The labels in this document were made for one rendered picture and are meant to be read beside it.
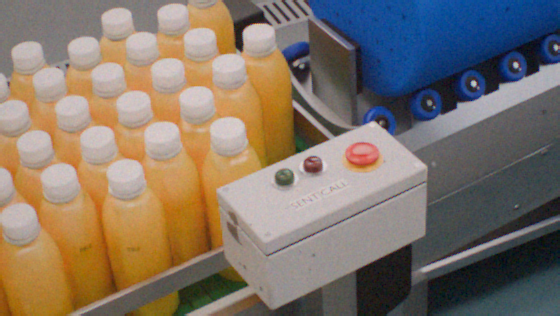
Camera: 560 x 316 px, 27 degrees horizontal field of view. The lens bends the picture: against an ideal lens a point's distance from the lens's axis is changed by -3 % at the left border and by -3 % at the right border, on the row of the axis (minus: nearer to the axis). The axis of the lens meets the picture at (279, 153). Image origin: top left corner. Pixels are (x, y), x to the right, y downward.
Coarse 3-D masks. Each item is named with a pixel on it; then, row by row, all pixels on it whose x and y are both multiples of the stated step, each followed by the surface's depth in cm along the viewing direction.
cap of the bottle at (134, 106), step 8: (120, 96) 137; (128, 96) 137; (136, 96) 137; (144, 96) 136; (120, 104) 136; (128, 104) 136; (136, 104) 135; (144, 104) 135; (120, 112) 136; (128, 112) 135; (136, 112) 135; (144, 112) 136; (128, 120) 136; (136, 120) 136
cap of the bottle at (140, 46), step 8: (144, 32) 147; (128, 40) 146; (136, 40) 146; (144, 40) 146; (152, 40) 146; (128, 48) 145; (136, 48) 145; (144, 48) 145; (152, 48) 145; (128, 56) 146; (136, 56) 145; (144, 56) 145
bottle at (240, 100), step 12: (216, 84) 141; (228, 84) 141; (240, 84) 141; (252, 84) 143; (216, 96) 142; (228, 96) 141; (240, 96) 141; (252, 96) 142; (216, 108) 142; (228, 108) 141; (240, 108) 141; (252, 108) 142; (240, 120) 142; (252, 120) 143; (252, 132) 144; (264, 132) 147; (252, 144) 145; (264, 144) 147; (264, 156) 148
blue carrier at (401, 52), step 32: (320, 0) 162; (352, 0) 155; (384, 0) 147; (416, 0) 141; (448, 0) 143; (480, 0) 146; (512, 0) 149; (544, 0) 152; (352, 32) 158; (384, 32) 150; (416, 32) 144; (448, 32) 145; (480, 32) 149; (512, 32) 153; (544, 32) 160; (384, 64) 154; (416, 64) 147; (448, 64) 150
